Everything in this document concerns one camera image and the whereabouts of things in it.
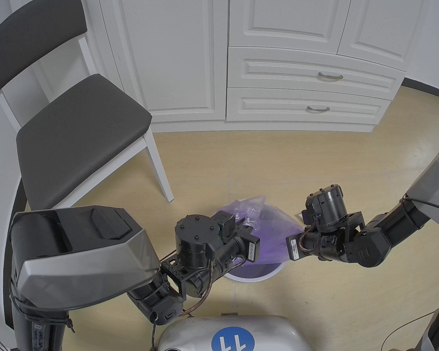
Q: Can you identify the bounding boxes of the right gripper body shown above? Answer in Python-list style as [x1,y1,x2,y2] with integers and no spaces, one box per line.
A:
[286,232,330,262]

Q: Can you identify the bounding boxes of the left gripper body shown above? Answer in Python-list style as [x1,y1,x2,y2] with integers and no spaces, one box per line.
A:
[219,230,260,267]

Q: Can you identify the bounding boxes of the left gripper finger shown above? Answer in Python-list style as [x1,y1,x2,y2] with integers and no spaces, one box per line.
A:
[236,216,255,233]

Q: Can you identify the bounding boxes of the purple plastic bag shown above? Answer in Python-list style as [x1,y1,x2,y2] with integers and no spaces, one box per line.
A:
[215,195,303,279]

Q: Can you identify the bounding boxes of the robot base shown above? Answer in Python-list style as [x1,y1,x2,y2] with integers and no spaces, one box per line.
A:
[157,315,315,351]

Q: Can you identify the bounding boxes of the white trash bin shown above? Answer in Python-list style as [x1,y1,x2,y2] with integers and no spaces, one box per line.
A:
[224,260,289,283]

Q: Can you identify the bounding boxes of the white chair dark grey cushions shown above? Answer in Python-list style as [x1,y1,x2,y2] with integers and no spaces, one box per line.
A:
[0,0,174,211]

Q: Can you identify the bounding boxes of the white wardrobe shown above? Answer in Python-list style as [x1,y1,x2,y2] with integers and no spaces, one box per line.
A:
[7,0,429,134]

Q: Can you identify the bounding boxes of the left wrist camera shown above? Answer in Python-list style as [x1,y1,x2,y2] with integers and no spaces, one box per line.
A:
[214,212,239,242]

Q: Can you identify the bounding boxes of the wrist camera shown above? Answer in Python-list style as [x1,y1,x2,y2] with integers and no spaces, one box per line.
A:
[302,195,319,226]
[214,212,239,242]

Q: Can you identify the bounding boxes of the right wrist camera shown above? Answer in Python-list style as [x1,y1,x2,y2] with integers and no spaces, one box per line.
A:
[302,195,319,226]

